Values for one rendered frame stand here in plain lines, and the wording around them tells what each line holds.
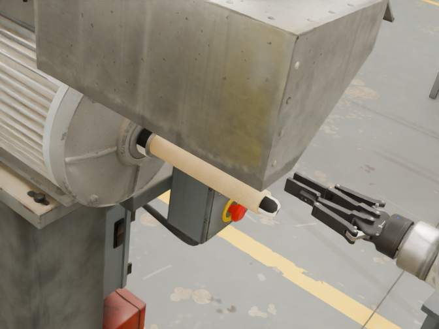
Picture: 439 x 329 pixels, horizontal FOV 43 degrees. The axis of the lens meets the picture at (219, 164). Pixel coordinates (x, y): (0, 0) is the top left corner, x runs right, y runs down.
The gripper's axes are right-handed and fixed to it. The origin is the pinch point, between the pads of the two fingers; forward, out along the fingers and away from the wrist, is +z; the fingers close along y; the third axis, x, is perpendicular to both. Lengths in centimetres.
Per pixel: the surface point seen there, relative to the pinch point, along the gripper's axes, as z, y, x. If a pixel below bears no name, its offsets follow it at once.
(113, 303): 33, -16, -45
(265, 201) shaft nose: -8.4, -32.7, 19.4
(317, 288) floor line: 17, 88, -107
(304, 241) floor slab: 37, 110, -107
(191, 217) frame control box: 15.9, -13.2, -9.2
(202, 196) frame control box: 14.2, -13.1, -3.2
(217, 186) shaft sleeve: -1.8, -33.6, 18.5
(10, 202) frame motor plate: 28, -44, 4
